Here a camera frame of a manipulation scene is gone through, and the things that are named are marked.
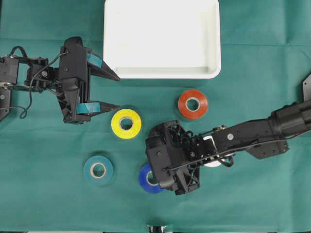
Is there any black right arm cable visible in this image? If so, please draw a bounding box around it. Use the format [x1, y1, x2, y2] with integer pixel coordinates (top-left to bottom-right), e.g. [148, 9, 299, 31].
[165, 138, 285, 170]

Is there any red tape roll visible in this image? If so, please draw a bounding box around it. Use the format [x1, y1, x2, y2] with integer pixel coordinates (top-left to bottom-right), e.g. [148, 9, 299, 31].
[177, 89, 208, 120]

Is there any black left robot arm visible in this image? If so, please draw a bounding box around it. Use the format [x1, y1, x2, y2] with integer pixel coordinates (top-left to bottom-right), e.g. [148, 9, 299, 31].
[0, 36, 120, 124]

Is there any green table cloth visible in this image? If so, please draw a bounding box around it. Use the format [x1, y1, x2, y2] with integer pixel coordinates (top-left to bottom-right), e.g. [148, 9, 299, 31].
[0, 0, 311, 233]

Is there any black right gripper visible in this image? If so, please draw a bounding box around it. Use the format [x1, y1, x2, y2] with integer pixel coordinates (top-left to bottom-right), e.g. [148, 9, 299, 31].
[145, 120, 200, 195]

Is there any green tape roll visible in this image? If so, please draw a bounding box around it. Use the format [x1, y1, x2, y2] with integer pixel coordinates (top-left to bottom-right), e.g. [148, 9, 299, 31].
[83, 155, 114, 186]

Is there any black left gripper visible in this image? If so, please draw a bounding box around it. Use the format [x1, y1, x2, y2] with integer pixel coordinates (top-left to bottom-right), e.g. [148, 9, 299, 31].
[56, 36, 121, 124]

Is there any yellow tape roll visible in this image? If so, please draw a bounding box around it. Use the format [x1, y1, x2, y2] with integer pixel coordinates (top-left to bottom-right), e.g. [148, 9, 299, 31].
[111, 109, 142, 139]

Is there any white plastic case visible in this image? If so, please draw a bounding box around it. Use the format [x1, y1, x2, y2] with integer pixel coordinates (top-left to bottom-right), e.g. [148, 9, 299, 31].
[103, 0, 222, 79]

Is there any white tape roll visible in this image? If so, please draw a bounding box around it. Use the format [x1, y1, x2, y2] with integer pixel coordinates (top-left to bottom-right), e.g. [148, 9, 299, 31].
[203, 135, 223, 168]

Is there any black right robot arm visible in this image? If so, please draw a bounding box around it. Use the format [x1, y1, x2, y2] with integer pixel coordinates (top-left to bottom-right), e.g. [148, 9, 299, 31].
[145, 78, 311, 195]

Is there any blue tape roll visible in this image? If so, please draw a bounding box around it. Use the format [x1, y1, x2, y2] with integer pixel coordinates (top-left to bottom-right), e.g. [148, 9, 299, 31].
[138, 164, 164, 194]

